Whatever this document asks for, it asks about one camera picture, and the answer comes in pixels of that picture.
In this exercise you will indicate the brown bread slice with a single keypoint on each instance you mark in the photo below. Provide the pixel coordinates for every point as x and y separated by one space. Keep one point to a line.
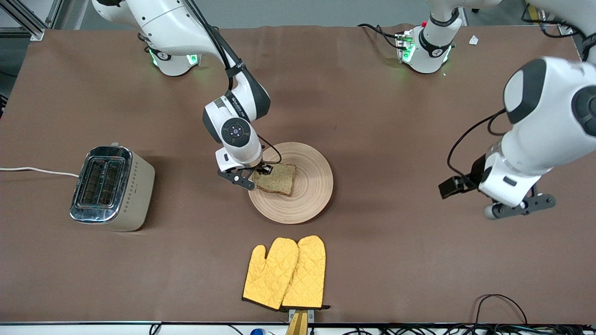
279 179

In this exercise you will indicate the round light wooden plate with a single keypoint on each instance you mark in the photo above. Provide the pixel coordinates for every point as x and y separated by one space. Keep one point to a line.
307 195

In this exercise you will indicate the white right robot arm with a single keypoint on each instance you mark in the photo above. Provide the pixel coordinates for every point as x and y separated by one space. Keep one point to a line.
177 28

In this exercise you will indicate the chrome and beige toaster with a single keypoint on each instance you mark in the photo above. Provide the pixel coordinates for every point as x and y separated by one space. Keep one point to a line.
135 195

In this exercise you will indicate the left gripper grey cylinder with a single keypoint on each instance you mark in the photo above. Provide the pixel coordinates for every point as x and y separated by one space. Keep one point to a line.
489 212

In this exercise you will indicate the yellow quilted oven mitt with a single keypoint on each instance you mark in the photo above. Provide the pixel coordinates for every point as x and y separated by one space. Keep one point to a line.
267 274
307 274

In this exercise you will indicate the small white paper scrap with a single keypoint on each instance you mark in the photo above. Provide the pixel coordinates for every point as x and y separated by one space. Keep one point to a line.
473 40

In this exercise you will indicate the wooden stick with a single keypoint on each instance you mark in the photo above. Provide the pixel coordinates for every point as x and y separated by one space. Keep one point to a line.
298 325

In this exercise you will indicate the blue cap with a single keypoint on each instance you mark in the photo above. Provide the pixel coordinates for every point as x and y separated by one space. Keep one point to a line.
257 332

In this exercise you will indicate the grey metal bracket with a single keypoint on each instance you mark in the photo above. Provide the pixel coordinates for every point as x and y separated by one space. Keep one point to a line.
311 315

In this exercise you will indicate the aluminium frame profile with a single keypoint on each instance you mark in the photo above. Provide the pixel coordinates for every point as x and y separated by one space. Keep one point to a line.
28 25

